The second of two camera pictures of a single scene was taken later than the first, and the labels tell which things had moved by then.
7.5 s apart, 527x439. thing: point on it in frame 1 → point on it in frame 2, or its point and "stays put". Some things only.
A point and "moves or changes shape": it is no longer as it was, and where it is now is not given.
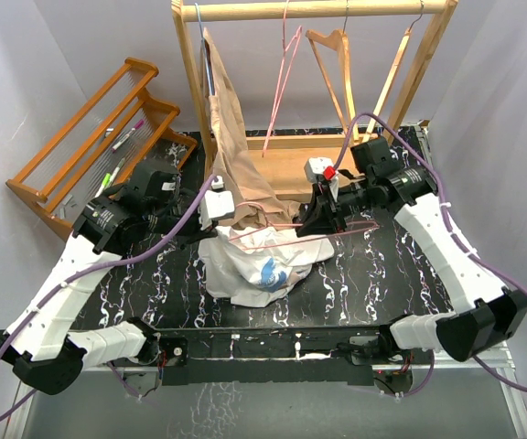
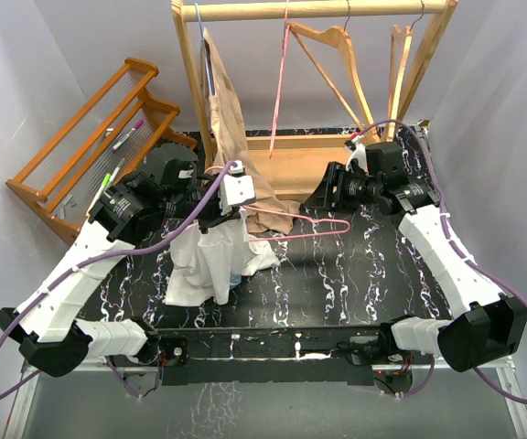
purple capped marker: x=138 y=125 stays put
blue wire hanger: x=205 y=52 stays put
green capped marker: x=104 y=183 stays put
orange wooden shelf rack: x=119 y=128 stays put
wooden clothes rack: x=286 y=155 stays put
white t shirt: x=248 y=266 → x=203 y=263
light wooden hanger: x=391 y=78 → x=401 y=41
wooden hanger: x=335 y=48 moves or changes shape
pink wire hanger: x=299 y=224 → x=307 y=218
